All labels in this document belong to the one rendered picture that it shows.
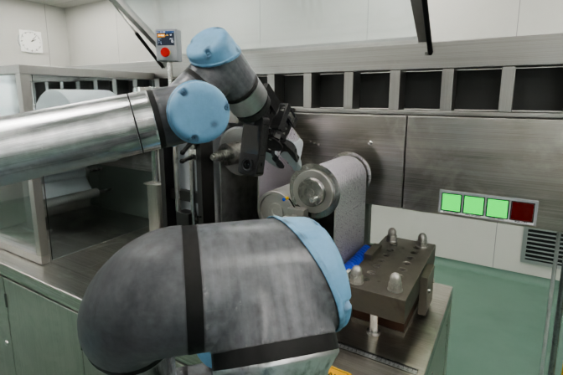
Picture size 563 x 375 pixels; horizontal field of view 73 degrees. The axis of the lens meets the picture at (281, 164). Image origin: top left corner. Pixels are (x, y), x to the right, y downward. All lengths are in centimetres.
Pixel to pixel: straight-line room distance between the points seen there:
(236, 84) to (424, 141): 74
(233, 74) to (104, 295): 39
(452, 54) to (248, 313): 103
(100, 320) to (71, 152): 20
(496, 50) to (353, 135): 47
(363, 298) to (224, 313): 71
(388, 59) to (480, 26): 237
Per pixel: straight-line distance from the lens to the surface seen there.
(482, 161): 123
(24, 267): 168
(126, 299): 35
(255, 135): 72
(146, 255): 35
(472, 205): 125
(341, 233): 107
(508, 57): 123
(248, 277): 34
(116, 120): 48
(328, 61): 134
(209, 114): 47
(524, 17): 359
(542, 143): 122
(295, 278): 34
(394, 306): 100
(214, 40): 61
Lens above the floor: 150
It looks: 10 degrees down
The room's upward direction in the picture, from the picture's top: straight up
